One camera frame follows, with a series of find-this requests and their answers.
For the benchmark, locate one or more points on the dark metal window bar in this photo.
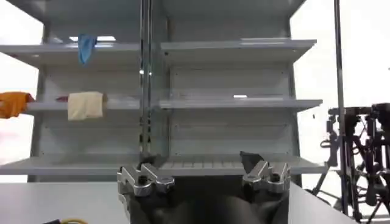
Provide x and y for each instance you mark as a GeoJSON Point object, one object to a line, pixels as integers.
{"type": "Point", "coordinates": [339, 76]}

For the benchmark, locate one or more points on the black tripod equipment rig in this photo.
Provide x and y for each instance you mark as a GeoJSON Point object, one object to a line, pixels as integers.
{"type": "Point", "coordinates": [373, 143]}

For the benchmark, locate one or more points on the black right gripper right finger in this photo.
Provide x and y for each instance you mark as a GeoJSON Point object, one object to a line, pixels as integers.
{"type": "Point", "coordinates": [265, 178]}

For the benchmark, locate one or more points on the grey metal shelf rack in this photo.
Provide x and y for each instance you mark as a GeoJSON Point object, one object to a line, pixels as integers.
{"type": "Point", "coordinates": [228, 76]}

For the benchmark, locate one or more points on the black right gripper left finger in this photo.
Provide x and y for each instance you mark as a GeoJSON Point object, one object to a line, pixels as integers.
{"type": "Point", "coordinates": [137, 181]}

